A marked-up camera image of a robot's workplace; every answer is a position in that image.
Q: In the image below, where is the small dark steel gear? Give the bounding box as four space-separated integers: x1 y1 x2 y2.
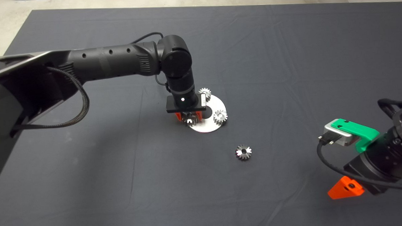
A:
236 145 253 161

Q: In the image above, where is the green right camera mount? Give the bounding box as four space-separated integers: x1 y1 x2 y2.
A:
331 117 381 153

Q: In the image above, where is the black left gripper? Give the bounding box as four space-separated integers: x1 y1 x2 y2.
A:
166 94 207 123

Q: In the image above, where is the thin black right camera cable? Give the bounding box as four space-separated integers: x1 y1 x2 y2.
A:
316 132 402 194

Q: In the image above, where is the thin black left camera cable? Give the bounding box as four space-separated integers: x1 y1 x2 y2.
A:
130 31 171 95

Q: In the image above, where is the thin black camera cable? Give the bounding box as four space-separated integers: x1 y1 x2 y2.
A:
130 31 171 95
316 132 402 194

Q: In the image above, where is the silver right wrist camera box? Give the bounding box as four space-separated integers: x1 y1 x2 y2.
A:
323 119 359 147

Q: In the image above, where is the black braided cable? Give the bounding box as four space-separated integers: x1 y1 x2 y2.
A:
11 65 91 131

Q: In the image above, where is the dark grey table cloth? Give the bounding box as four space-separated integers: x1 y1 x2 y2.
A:
0 0 402 226

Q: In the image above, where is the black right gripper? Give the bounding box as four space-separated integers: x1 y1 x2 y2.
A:
325 145 402 200

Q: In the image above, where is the larger steel gear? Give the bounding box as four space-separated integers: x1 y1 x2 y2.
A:
183 113 198 127

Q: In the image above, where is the round metal plate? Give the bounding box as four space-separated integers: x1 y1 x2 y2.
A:
187 94 228 133

